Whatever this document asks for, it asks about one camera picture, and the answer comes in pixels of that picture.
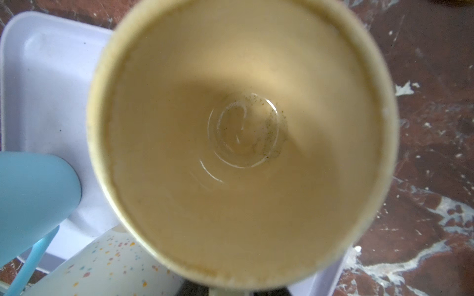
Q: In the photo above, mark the beige mug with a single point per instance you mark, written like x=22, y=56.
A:
x=245, y=144

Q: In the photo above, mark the white mug blue handle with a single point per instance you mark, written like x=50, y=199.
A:
x=38, y=192

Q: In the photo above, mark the lavender plastic tray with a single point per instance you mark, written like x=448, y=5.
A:
x=47, y=64

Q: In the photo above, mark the white speckled mug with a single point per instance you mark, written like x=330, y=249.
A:
x=115, y=264

